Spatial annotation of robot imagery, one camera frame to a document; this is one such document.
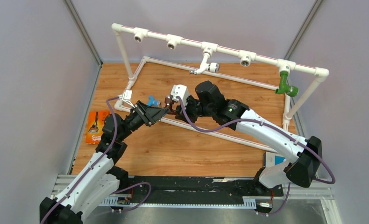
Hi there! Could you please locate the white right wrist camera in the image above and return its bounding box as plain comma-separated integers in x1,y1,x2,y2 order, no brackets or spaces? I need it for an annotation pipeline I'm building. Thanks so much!
170,84,190,106

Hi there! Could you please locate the white PVC pipe frame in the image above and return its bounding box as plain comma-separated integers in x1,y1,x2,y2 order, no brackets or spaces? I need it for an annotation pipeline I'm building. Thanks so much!
112,23,329,153

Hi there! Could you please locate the orange razor package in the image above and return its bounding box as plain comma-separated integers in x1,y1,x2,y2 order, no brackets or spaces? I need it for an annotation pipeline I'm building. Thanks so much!
85,110,110,145

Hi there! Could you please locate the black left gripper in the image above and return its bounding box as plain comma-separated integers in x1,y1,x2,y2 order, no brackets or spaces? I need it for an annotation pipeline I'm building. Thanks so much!
118,100,170,141

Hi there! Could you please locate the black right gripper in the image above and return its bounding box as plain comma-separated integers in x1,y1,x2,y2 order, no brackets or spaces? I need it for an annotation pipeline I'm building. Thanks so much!
176,94,215,124

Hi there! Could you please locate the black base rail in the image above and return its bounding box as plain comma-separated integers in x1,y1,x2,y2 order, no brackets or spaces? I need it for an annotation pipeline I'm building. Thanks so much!
119,176,284,205

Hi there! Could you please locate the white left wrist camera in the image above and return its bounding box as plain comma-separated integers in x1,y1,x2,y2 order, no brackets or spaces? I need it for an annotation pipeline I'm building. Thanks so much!
121,89,134,107

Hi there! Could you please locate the blue water faucet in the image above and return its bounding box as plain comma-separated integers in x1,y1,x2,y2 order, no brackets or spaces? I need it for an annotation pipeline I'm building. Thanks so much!
147,96,161,107

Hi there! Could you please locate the green water faucet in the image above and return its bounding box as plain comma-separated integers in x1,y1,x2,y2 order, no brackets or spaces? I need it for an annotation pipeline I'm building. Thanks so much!
275,71,299,97

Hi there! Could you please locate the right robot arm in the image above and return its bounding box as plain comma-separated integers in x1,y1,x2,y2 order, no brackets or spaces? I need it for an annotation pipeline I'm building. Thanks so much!
170,81,322,196

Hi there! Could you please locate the brown water faucet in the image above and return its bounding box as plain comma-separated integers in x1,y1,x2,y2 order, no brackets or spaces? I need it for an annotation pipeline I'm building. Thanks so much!
164,95,177,115

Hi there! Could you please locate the blue white box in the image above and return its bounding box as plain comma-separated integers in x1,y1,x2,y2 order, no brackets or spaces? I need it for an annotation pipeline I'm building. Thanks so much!
263,152,286,168

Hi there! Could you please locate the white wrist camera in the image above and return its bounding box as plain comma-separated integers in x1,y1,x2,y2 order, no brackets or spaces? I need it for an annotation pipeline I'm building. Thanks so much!
121,89,134,107
170,84,190,106

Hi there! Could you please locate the white water faucet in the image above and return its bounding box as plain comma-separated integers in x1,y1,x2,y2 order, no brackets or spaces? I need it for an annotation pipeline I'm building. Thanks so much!
189,53,220,75

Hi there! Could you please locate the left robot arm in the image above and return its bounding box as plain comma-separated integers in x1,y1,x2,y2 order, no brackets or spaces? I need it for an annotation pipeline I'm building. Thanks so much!
39,101,170,224

